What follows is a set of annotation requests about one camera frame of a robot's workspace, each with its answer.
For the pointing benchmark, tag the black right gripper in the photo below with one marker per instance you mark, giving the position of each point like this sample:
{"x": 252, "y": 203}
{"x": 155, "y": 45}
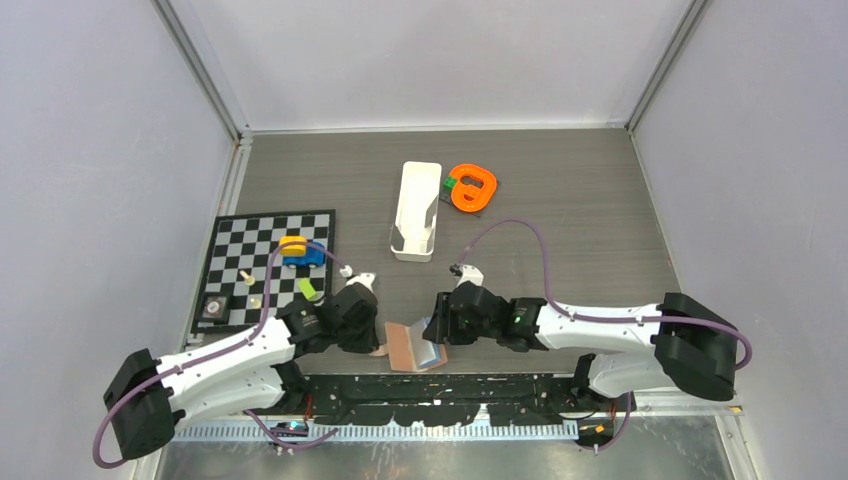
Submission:
{"x": 442, "y": 327}

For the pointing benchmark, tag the blue toy car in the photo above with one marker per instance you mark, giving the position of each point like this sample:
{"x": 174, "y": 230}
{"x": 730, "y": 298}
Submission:
{"x": 312, "y": 259}

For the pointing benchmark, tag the brown leather card holder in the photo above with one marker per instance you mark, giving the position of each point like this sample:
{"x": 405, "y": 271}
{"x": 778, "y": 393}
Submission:
{"x": 408, "y": 351}

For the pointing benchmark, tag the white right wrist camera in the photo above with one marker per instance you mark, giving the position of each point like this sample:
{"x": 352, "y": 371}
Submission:
{"x": 465, "y": 273}

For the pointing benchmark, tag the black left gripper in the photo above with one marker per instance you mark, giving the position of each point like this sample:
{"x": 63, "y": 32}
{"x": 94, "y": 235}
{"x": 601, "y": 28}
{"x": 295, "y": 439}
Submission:
{"x": 368, "y": 342}

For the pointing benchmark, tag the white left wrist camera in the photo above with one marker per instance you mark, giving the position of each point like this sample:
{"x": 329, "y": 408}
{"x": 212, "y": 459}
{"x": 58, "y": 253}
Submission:
{"x": 365, "y": 279}

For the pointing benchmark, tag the cream chess pawn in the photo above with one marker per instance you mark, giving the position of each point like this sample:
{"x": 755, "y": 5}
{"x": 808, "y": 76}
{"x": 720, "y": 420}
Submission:
{"x": 247, "y": 278}

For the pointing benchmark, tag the white plastic tray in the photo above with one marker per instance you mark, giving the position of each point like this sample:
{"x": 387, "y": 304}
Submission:
{"x": 412, "y": 238}

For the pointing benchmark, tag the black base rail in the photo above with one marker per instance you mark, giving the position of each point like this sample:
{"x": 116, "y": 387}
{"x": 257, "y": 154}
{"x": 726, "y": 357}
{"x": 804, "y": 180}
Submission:
{"x": 447, "y": 399}

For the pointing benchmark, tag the orange plastic ring toy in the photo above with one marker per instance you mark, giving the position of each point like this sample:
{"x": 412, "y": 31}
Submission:
{"x": 474, "y": 190}

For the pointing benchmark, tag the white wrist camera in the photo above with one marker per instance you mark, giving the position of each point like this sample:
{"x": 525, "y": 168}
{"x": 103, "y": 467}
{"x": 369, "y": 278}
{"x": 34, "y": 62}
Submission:
{"x": 365, "y": 279}
{"x": 465, "y": 273}

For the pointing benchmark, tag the yellow toy brick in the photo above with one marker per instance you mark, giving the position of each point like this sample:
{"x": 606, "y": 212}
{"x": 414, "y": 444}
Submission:
{"x": 292, "y": 246}

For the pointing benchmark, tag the poker chip in case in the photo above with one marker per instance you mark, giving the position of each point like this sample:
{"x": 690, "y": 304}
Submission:
{"x": 215, "y": 309}

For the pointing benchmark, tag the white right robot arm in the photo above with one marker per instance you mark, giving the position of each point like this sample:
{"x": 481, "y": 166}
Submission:
{"x": 678, "y": 342}

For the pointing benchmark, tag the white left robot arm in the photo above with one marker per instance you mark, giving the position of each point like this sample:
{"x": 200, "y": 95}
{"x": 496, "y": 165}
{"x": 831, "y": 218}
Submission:
{"x": 151, "y": 399}

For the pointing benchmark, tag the green rectangular block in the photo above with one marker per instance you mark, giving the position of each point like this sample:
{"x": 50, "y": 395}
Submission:
{"x": 308, "y": 290}

